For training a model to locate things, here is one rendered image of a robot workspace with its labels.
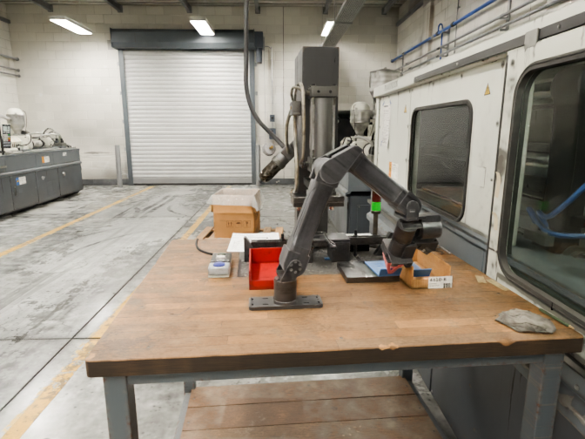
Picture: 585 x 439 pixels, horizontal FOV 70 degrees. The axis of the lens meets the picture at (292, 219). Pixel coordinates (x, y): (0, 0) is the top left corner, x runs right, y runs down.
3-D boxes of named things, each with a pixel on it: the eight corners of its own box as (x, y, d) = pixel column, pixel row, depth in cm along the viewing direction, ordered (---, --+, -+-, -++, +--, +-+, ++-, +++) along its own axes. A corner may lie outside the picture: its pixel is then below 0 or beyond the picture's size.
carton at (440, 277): (410, 292, 126) (412, 266, 124) (385, 265, 150) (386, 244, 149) (451, 290, 127) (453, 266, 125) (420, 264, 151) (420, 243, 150)
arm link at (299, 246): (296, 272, 117) (338, 162, 113) (301, 280, 111) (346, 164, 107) (275, 266, 115) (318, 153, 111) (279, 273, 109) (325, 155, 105)
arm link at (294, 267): (294, 251, 117) (275, 252, 116) (302, 260, 109) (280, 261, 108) (294, 272, 119) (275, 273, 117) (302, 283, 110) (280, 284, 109)
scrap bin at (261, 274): (249, 290, 125) (248, 271, 123) (249, 264, 149) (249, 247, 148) (289, 288, 126) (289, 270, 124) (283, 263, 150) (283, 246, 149)
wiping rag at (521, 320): (483, 317, 109) (514, 335, 97) (483, 306, 109) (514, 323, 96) (533, 314, 111) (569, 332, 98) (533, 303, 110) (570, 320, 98)
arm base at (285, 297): (248, 273, 116) (247, 282, 109) (319, 271, 118) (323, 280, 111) (248, 300, 117) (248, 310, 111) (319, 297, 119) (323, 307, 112)
